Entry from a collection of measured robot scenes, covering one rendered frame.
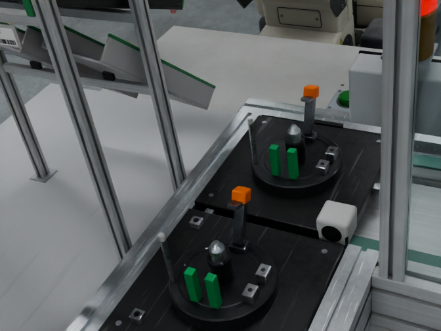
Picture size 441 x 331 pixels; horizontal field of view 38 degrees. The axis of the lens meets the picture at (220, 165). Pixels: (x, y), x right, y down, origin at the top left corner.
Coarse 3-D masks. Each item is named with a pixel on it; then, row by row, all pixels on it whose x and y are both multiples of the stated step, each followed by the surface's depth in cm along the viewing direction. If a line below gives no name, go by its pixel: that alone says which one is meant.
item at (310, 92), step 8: (304, 88) 99; (312, 88) 99; (304, 96) 99; (312, 96) 99; (312, 104) 100; (304, 112) 101; (312, 112) 100; (304, 120) 101; (312, 120) 101; (304, 128) 101; (312, 128) 101
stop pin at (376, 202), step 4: (376, 184) 96; (372, 188) 95; (376, 188) 95; (372, 192) 96; (376, 192) 95; (372, 196) 96; (376, 196) 96; (372, 200) 97; (376, 200) 96; (372, 204) 97; (376, 204) 97; (376, 208) 97
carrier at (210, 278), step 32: (224, 224) 93; (160, 256) 89; (192, 256) 86; (224, 256) 79; (256, 256) 84; (288, 256) 86; (320, 256) 85; (160, 288) 85; (192, 288) 78; (224, 288) 81; (256, 288) 78; (288, 288) 82; (320, 288) 81; (128, 320) 81; (160, 320) 80; (192, 320) 79; (224, 320) 77; (256, 320) 78; (288, 320) 78
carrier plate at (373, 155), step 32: (256, 128) 110; (288, 128) 109; (320, 128) 108; (224, 160) 105; (352, 160) 100; (224, 192) 98; (256, 192) 97; (320, 192) 95; (352, 192) 94; (256, 224) 94; (288, 224) 91
